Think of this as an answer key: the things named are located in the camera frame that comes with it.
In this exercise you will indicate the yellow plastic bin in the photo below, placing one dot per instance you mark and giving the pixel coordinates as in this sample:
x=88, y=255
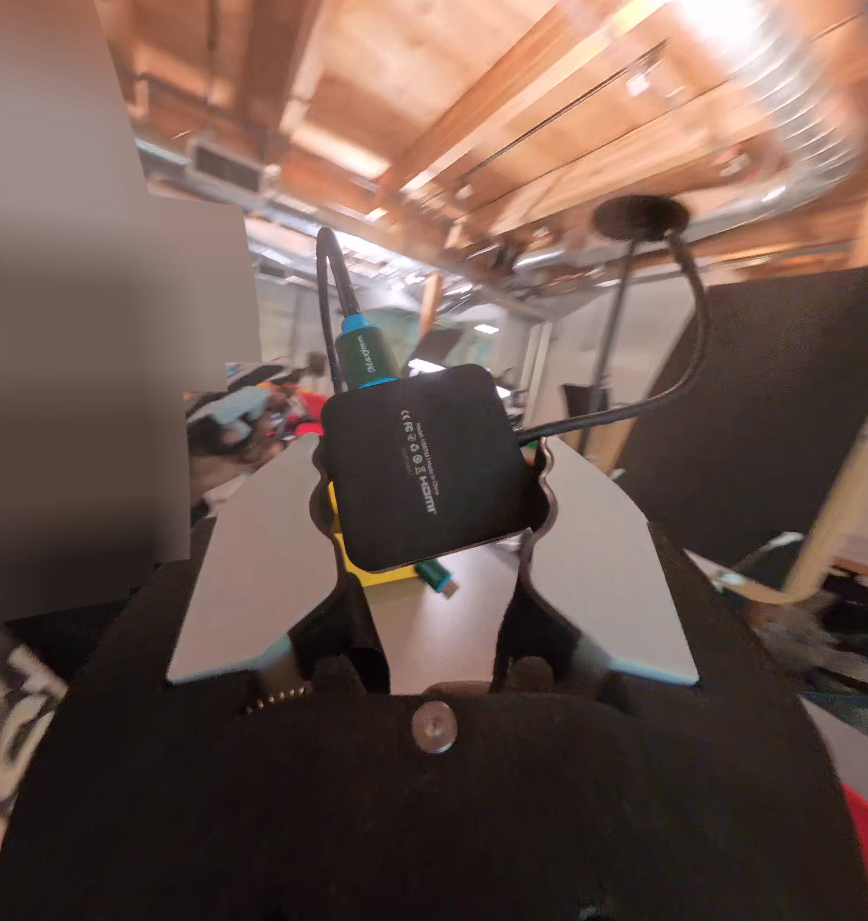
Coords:
x=387, y=578

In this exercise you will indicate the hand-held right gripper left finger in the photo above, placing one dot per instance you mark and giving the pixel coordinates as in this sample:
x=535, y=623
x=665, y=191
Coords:
x=261, y=575

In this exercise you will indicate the white ceiling vent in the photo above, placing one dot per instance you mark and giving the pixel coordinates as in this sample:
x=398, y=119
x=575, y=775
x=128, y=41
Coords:
x=225, y=165

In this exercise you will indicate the square black HDMI hub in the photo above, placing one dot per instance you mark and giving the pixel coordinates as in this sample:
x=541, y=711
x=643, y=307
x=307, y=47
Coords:
x=419, y=468

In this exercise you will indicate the person's left hand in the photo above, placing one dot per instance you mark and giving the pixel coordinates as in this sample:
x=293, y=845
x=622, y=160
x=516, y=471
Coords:
x=268, y=435

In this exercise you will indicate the silver flexible duct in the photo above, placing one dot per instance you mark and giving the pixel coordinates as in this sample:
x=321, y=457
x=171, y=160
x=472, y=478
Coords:
x=786, y=108

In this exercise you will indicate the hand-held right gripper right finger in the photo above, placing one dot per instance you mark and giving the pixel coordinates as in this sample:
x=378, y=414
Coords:
x=606, y=575

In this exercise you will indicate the black disc on pole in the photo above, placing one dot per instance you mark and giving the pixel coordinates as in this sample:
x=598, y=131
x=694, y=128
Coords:
x=639, y=216

